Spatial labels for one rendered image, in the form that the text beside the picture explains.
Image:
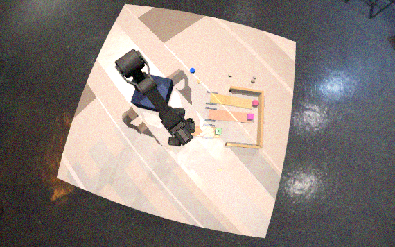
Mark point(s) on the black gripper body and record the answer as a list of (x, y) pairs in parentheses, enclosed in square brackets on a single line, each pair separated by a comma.
[(173, 141)]

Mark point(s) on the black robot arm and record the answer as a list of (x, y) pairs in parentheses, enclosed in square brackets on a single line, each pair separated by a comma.
[(131, 65)]

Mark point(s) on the green cube with black x marks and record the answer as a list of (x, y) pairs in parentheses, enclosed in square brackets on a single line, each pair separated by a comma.
[(218, 131)]

